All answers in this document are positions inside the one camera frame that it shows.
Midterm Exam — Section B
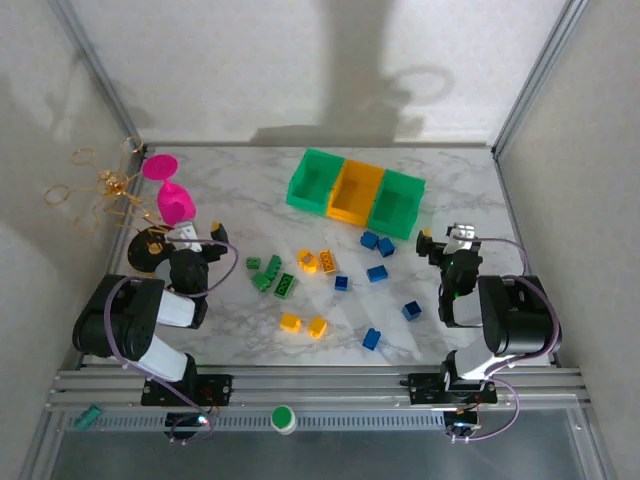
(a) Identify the green plastic bin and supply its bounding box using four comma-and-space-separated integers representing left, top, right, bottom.
368, 168, 426, 240
285, 148, 347, 215

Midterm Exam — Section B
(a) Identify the yellow plastic bin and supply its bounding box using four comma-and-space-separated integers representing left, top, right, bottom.
326, 158, 387, 225

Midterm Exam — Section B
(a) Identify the pink plastic wine glass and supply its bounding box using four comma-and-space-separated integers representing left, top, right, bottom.
141, 153, 197, 226

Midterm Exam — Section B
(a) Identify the long green lego brick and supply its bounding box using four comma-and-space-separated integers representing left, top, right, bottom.
273, 273, 297, 300

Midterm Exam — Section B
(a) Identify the black controller board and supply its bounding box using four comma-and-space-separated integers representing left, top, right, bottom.
443, 409, 482, 437
164, 412, 217, 435

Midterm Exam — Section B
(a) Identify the green push button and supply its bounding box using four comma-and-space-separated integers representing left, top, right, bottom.
269, 404, 297, 435

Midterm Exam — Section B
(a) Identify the teal connector block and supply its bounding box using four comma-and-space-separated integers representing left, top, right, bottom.
73, 404, 103, 432

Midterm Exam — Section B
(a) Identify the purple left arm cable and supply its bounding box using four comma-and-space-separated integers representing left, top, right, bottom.
102, 238, 241, 446

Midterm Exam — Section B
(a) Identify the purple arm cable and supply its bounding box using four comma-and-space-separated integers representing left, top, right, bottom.
447, 237, 562, 445
102, 238, 241, 446

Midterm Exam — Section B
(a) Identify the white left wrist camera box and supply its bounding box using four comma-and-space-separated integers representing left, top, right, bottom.
168, 221, 204, 253

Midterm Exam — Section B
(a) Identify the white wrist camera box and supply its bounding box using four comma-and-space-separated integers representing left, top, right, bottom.
168, 221, 204, 253
446, 223, 477, 253

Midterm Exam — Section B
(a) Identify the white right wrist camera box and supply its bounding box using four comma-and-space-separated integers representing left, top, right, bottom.
446, 223, 477, 253

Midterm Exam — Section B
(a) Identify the gold wire stand black base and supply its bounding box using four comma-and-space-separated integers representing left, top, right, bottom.
43, 134, 174, 276

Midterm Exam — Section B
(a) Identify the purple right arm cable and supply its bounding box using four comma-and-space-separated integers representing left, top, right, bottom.
447, 237, 562, 445

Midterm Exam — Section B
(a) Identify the grey slotted cable duct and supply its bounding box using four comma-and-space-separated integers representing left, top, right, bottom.
59, 412, 449, 434

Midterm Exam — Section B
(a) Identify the aluminium mounting rail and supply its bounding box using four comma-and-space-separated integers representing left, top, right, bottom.
44, 367, 594, 416

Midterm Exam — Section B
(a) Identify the aluminium frame post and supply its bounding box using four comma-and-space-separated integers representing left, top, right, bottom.
47, 0, 147, 157
491, 0, 591, 160

